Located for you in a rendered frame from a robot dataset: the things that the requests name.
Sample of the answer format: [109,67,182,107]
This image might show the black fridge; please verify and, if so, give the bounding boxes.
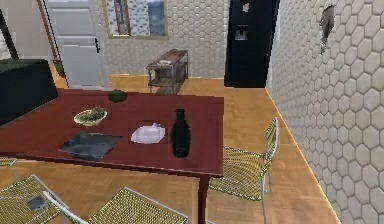
[223,0,280,89]

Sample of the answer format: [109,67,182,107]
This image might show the green round vegetable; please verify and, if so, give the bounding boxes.
[108,89,128,104]

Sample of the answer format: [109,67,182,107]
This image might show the dark glass bottle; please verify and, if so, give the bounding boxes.
[169,108,192,159]

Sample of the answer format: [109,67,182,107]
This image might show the white room door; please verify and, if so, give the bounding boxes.
[42,0,111,90]

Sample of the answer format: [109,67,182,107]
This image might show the red wooden dining table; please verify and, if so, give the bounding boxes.
[0,88,225,224]

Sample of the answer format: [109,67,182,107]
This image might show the yellow mesh metal chair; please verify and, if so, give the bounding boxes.
[0,157,69,224]
[42,186,190,224]
[208,116,280,224]

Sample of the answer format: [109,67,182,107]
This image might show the black cabinet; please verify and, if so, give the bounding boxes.
[0,58,60,127]

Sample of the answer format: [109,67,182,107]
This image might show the pale bowl with greens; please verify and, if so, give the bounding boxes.
[73,106,108,127]

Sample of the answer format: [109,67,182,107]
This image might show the brown wooden shelf unit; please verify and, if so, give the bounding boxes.
[145,48,189,96]

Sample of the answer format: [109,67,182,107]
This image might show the dark grey flat laptop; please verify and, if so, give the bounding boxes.
[58,131,123,161]

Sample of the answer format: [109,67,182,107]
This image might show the gold framed window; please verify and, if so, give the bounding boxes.
[101,0,169,40]

